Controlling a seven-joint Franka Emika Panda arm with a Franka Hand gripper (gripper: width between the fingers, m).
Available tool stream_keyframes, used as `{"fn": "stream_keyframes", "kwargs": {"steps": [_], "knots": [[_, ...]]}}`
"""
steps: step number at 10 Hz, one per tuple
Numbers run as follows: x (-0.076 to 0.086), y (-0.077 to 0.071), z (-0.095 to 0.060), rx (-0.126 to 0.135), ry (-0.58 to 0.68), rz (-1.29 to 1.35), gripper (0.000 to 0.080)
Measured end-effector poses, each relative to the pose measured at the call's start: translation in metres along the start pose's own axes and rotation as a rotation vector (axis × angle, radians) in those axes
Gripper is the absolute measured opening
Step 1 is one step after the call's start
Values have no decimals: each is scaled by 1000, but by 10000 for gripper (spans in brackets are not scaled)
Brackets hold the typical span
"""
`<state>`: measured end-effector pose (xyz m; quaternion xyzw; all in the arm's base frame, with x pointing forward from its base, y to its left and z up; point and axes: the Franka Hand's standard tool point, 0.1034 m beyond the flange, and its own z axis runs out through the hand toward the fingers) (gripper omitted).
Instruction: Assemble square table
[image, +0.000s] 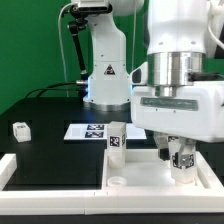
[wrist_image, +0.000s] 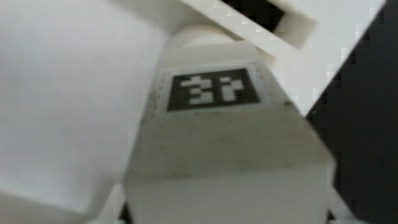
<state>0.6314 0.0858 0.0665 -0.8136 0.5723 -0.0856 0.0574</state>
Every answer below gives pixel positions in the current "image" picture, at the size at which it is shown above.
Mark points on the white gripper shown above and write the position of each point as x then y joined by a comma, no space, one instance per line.
196,112

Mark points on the white square table top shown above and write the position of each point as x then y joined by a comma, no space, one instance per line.
142,168

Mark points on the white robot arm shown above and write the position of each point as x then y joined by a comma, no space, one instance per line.
170,94

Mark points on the white sheet with tags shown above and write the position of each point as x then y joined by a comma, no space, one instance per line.
99,132

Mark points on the white U-shaped fence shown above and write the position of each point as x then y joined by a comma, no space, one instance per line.
104,201

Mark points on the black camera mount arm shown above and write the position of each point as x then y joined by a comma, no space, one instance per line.
75,27

